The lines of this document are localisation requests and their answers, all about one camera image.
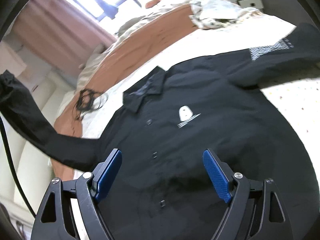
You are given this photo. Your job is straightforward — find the black button-up jacket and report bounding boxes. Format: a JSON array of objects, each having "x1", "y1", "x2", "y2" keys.
[{"x1": 0, "y1": 23, "x2": 320, "y2": 240}]

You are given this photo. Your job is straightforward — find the dark hanging clothes at window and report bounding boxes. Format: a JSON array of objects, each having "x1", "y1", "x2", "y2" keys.
[{"x1": 67, "y1": 0, "x2": 181, "y2": 22}]

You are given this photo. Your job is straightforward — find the cream padded headboard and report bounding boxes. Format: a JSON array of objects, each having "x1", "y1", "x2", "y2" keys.
[{"x1": 0, "y1": 69, "x2": 78, "y2": 221}]

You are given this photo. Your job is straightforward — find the brown orange blanket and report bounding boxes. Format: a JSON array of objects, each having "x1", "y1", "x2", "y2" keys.
[{"x1": 51, "y1": 4, "x2": 197, "y2": 180}]

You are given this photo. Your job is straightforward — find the white floral bed sheet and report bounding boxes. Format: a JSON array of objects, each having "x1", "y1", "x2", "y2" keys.
[{"x1": 69, "y1": 13, "x2": 320, "y2": 240}]

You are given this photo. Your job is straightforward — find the beige striped duvet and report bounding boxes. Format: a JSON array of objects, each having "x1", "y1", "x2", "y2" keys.
[{"x1": 76, "y1": 0, "x2": 190, "y2": 92}]

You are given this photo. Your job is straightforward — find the pink curtain left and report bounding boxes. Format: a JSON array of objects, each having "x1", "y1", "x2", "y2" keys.
[{"x1": 12, "y1": 0, "x2": 116, "y2": 76}]

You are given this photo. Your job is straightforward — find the crumpled light patterned cloth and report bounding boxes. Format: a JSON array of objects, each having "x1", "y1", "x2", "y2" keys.
[{"x1": 189, "y1": 0, "x2": 263, "y2": 29}]

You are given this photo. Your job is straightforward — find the white bedside drawer cabinet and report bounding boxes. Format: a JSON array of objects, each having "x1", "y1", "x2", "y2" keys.
[{"x1": 229, "y1": 0, "x2": 264, "y2": 10}]

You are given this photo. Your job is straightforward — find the orange plush toy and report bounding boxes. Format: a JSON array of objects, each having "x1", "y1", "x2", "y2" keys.
[{"x1": 145, "y1": 0, "x2": 161, "y2": 9}]

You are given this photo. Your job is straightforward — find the black cable at lens edge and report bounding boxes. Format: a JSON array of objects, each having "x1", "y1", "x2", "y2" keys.
[{"x1": 0, "y1": 115, "x2": 37, "y2": 219}]

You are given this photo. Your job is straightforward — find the black cable bundle with device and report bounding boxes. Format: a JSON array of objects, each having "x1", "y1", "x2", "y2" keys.
[{"x1": 74, "y1": 88, "x2": 110, "y2": 121}]

